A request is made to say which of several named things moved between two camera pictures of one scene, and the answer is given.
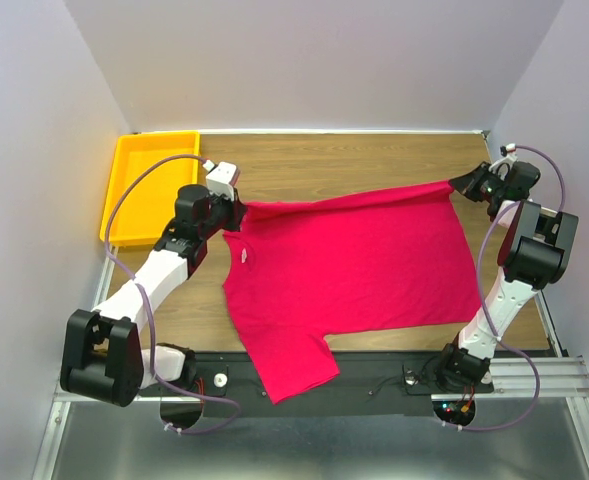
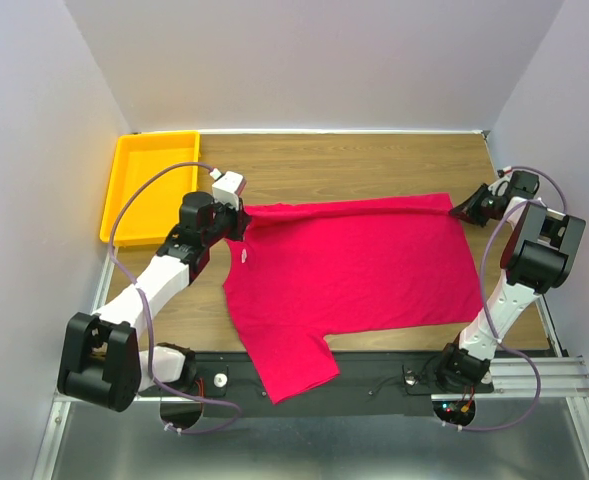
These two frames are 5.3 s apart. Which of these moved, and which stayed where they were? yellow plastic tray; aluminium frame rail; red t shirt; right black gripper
Moved: right black gripper
Stayed: aluminium frame rail; yellow plastic tray; red t shirt
